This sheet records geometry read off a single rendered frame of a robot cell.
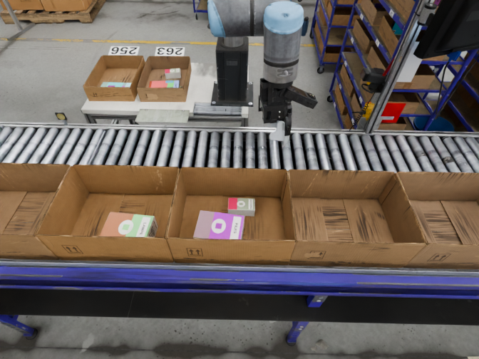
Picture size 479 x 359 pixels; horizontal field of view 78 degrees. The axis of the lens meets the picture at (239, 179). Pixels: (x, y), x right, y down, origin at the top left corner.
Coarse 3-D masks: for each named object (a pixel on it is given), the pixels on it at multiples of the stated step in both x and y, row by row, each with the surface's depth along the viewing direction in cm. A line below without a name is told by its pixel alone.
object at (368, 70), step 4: (364, 68) 146; (368, 68) 145; (372, 68) 145; (376, 68) 145; (380, 68) 146; (364, 72) 144; (368, 72) 144; (372, 72) 143; (376, 72) 143; (380, 72) 144; (364, 76) 144; (368, 76) 144; (372, 76) 143; (376, 76) 143; (380, 76) 143; (384, 76) 144; (364, 80) 146; (368, 80) 145; (372, 80) 145; (376, 80) 145; (380, 80) 145; (368, 84) 150; (372, 84) 148; (376, 84) 148; (372, 88) 150
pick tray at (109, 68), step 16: (96, 64) 191; (112, 64) 204; (128, 64) 204; (144, 64) 201; (96, 80) 191; (112, 80) 195; (128, 80) 195; (96, 96) 179; (112, 96) 179; (128, 96) 179
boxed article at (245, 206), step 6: (234, 198) 113; (240, 198) 113; (246, 198) 113; (228, 204) 111; (234, 204) 111; (240, 204) 111; (246, 204) 111; (252, 204) 111; (228, 210) 110; (234, 210) 110; (240, 210) 110; (246, 210) 110; (252, 210) 109; (252, 216) 112
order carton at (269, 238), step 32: (192, 192) 118; (224, 192) 118; (256, 192) 117; (288, 192) 103; (192, 224) 110; (256, 224) 110; (288, 224) 102; (192, 256) 97; (224, 256) 97; (256, 256) 96; (288, 256) 96
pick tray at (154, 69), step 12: (156, 60) 201; (168, 60) 201; (180, 60) 201; (144, 72) 189; (156, 72) 203; (180, 72) 203; (144, 84) 189; (180, 84) 194; (144, 96) 179; (156, 96) 179; (168, 96) 179; (180, 96) 179
